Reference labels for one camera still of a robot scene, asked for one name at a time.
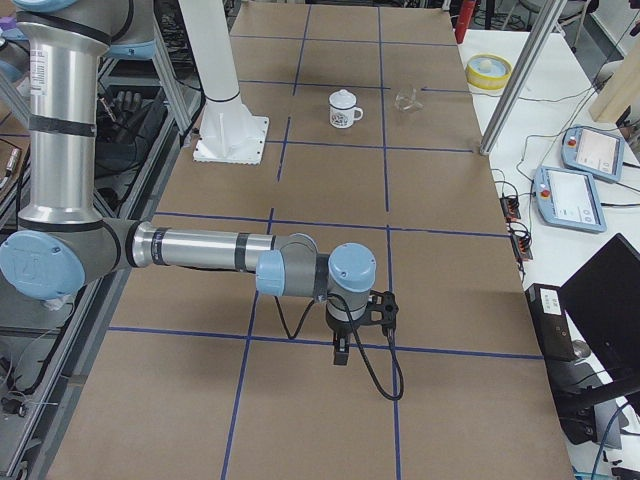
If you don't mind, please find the black monitor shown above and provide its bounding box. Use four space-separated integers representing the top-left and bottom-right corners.
560 233 639 374

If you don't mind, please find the white enamel mug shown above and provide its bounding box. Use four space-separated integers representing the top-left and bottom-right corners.
329 104 364 129

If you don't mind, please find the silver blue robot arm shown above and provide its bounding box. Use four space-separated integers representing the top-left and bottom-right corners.
1 1 376 365

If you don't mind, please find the white mug lid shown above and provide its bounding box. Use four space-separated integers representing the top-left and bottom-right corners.
329 89 357 110

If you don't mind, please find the clear glass funnel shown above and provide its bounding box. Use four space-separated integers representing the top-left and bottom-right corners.
394 87 424 113

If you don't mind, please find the yellow tape roll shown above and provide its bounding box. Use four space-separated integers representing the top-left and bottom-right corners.
465 53 513 91

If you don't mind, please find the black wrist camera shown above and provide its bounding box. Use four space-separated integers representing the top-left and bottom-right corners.
361 290 399 338

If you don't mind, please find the near teach pendant tablet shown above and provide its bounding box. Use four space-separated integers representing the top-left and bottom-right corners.
533 166 607 233

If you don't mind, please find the red cylinder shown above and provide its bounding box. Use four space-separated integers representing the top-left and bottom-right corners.
454 0 476 45

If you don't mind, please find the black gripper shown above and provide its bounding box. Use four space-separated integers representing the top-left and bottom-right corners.
327 315 353 366

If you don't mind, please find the orange connector block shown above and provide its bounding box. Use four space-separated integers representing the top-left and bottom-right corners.
510 231 533 261
499 195 521 221

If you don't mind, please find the teach pendant tablet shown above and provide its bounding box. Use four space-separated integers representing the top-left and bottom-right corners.
561 126 624 183
533 166 607 233

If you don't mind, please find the near orange connector block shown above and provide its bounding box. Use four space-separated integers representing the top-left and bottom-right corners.
510 231 533 261

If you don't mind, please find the aluminium side rail frame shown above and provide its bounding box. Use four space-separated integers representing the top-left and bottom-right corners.
1 16 198 479

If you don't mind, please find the aluminium frame post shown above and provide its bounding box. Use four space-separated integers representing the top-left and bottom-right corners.
479 0 567 156

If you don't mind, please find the white camera pedestal column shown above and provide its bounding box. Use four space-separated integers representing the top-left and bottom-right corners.
179 0 269 165

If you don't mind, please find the black computer box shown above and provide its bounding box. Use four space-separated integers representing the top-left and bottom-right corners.
525 283 578 362

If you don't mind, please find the far orange connector block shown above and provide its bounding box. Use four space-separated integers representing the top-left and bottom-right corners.
499 195 521 221

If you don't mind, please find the wooden post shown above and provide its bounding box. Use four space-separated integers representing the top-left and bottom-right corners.
589 41 640 123

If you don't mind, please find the far teach pendant tablet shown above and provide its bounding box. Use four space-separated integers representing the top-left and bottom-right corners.
561 126 624 183

